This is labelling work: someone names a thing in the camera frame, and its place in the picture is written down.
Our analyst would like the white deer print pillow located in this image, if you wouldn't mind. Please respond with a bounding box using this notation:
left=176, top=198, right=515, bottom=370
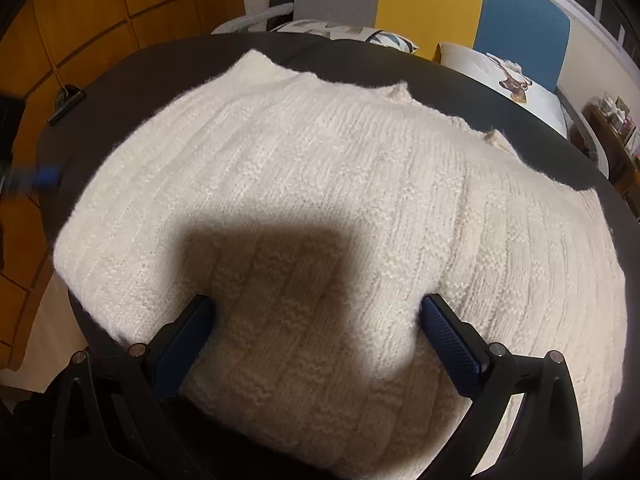
left=439, top=42, right=568, bottom=136

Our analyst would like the clutter of boxes and bottles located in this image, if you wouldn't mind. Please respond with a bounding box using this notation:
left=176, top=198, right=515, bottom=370
left=597, top=92, right=637, bottom=141

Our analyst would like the small black device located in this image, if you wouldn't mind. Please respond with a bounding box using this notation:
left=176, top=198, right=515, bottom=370
left=47, top=85, right=87, bottom=125

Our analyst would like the wooden desk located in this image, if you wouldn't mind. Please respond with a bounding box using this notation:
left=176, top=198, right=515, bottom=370
left=585, top=105, right=640, bottom=196

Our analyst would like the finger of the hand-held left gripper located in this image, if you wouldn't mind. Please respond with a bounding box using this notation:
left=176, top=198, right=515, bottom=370
left=16, top=162, right=64, bottom=191

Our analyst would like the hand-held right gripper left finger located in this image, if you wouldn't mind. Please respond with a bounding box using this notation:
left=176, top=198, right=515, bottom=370
left=50, top=294, right=216, bottom=480

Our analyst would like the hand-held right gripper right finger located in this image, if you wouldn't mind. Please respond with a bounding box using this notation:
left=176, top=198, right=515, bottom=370
left=421, top=293, right=583, bottom=480

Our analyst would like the blue white patterned pillow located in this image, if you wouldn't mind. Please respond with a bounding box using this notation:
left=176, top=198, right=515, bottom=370
left=277, top=19, right=420, bottom=53

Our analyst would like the grey yellow blue sofa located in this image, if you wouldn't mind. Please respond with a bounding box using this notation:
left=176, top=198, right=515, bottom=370
left=212, top=0, right=611, bottom=181

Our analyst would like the white knit sweater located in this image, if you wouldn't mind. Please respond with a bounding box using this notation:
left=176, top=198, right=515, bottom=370
left=52, top=50, right=628, bottom=480

